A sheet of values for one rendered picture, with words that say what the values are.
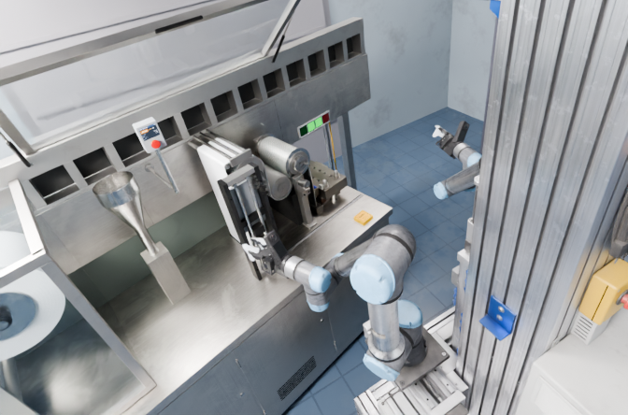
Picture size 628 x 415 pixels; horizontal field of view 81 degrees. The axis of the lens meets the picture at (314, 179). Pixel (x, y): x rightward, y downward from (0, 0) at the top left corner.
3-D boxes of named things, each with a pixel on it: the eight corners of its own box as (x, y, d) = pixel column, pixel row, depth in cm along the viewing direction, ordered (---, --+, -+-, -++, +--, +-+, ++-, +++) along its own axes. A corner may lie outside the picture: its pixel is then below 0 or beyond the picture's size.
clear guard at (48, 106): (-21, 87, 89) (-22, 85, 89) (31, 149, 133) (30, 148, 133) (302, -15, 139) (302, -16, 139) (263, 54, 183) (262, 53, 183)
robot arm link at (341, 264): (408, 202, 103) (329, 250, 142) (391, 227, 97) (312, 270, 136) (437, 232, 103) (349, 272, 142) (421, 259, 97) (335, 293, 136)
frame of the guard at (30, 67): (-33, 109, 85) (-50, 81, 85) (29, 169, 133) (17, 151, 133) (321, -9, 139) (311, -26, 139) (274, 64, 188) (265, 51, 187)
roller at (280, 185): (275, 204, 174) (269, 184, 167) (246, 185, 190) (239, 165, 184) (294, 192, 179) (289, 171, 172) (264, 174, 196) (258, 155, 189)
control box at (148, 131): (149, 155, 126) (136, 129, 120) (144, 149, 130) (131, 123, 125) (168, 147, 129) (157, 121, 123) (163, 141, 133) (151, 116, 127)
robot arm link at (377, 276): (414, 353, 126) (413, 240, 95) (394, 393, 117) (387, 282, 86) (382, 336, 132) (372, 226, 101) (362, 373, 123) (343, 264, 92)
